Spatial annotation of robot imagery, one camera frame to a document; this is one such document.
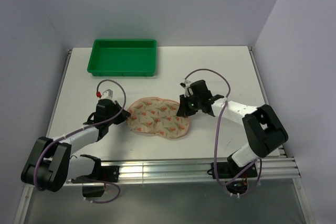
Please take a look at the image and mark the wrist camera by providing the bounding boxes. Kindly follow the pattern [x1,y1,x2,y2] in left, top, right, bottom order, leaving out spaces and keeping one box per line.
[180,79,193,97]
[96,89,113,100]

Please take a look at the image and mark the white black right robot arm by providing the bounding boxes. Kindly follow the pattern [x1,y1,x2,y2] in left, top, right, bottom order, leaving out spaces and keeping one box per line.
[177,80,288,178]

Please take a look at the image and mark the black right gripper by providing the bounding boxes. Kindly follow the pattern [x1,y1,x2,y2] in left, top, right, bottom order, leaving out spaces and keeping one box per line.
[177,93,202,116]

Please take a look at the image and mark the green plastic tray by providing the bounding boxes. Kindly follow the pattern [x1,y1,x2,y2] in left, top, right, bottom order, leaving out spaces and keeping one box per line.
[87,39,157,77]

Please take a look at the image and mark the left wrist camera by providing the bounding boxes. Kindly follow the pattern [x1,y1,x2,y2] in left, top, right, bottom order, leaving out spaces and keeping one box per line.
[96,89,113,100]

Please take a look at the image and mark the pink floral mesh laundry bag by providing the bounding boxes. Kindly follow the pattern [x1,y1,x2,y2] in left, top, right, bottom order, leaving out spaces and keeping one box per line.
[127,97,191,139]

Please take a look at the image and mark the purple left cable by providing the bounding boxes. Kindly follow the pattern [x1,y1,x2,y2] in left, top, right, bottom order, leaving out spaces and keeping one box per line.
[34,79,128,204]

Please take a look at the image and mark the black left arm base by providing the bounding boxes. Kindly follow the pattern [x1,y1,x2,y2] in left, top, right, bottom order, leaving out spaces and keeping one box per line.
[66,154,121,204]

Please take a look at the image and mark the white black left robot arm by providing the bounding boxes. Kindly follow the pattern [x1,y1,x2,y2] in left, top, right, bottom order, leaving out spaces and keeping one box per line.
[20,99,131,192]

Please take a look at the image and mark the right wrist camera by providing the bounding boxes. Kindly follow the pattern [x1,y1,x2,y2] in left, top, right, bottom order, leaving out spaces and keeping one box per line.
[180,79,193,97]

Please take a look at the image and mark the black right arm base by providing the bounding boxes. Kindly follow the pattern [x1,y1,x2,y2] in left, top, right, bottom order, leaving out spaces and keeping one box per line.
[217,162,262,198]

